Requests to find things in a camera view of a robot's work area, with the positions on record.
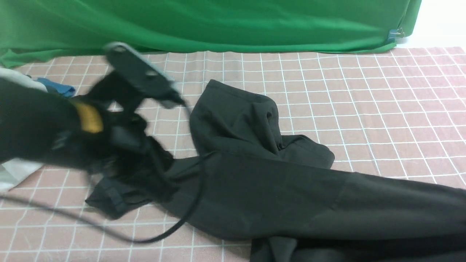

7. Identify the dark gray long-sleeve shirt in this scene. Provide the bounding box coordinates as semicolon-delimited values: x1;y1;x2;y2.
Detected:
85;79;466;262

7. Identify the pink checkered tablecloth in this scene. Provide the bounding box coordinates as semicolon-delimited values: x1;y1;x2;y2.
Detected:
1;47;466;262

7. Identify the white garment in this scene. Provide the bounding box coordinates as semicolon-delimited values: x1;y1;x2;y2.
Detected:
0;68;47;192

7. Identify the blue garment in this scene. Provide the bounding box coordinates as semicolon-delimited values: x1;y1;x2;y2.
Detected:
36;78;76;98

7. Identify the blue binder clip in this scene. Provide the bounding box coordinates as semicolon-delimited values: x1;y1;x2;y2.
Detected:
387;28;405;43

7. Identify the black left camera cable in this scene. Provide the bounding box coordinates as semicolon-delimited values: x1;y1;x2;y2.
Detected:
0;104;206;244

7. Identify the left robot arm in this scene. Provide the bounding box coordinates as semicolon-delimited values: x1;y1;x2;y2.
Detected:
1;79;179;202

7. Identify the green backdrop cloth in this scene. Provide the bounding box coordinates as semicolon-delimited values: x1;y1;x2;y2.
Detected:
0;0;421;68

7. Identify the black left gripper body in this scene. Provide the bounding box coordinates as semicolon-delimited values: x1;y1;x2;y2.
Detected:
51;112;179;201

